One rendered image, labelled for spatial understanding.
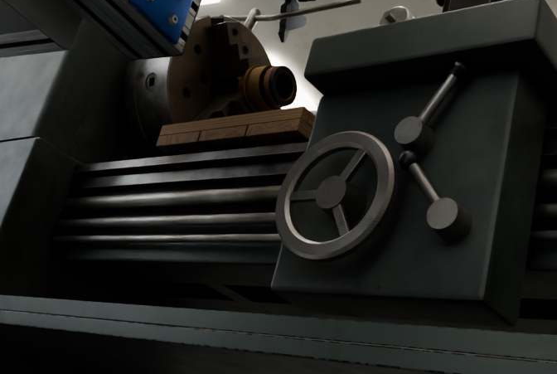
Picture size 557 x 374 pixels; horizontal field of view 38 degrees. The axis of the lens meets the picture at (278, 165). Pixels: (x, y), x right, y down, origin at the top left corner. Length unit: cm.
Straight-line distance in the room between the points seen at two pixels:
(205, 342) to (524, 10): 49
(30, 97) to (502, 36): 97
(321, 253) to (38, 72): 88
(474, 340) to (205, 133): 67
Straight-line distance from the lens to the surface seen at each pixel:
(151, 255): 132
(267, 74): 150
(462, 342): 75
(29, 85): 162
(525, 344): 73
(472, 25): 92
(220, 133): 126
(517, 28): 89
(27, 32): 101
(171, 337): 97
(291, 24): 180
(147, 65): 155
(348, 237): 86
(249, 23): 174
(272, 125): 119
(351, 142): 92
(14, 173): 150
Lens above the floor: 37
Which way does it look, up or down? 22 degrees up
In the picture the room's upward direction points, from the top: 15 degrees clockwise
